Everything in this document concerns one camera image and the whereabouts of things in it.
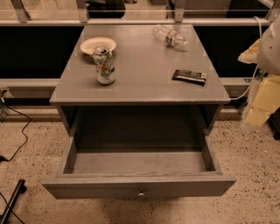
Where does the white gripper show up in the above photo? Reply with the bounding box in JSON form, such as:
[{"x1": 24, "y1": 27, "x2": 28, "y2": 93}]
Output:
[{"x1": 238, "y1": 17, "x2": 280, "y2": 132}]

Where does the clear plastic water bottle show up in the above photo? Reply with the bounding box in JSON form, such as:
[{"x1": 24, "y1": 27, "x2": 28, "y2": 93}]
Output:
[{"x1": 152, "y1": 24, "x2": 188, "y2": 51}]

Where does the grey open top drawer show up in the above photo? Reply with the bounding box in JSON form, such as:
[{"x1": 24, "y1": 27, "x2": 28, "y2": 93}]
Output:
[{"x1": 41, "y1": 116, "x2": 237, "y2": 200}]

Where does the black snack packet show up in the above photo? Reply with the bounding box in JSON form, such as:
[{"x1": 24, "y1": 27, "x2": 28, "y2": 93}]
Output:
[{"x1": 172, "y1": 70, "x2": 207, "y2": 86}]

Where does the grey wooden nightstand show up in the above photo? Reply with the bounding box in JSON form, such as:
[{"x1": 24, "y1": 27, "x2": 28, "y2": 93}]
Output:
[{"x1": 51, "y1": 25, "x2": 229, "y2": 130}]

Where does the crushed green soda can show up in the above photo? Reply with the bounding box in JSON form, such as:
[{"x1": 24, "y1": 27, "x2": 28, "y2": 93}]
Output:
[{"x1": 92, "y1": 45, "x2": 116, "y2": 85}]

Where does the black metal floor bar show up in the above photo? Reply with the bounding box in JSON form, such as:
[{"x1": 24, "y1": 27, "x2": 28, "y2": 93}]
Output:
[{"x1": 0, "y1": 179, "x2": 26, "y2": 224}]

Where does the white cable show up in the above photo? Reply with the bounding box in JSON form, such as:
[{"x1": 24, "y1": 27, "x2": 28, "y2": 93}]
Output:
[{"x1": 229, "y1": 16, "x2": 263, "y2": 102}]

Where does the metal window railing frame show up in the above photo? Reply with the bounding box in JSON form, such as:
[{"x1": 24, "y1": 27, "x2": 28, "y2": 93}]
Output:
[{"x1": 0, "y1": 0, "x2": 280, "y2": 26}]

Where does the black floor cable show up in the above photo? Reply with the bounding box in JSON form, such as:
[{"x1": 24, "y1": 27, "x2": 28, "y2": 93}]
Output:
[{"x1": 0, "y1": 90, "x2": 33, "y2": 163}]

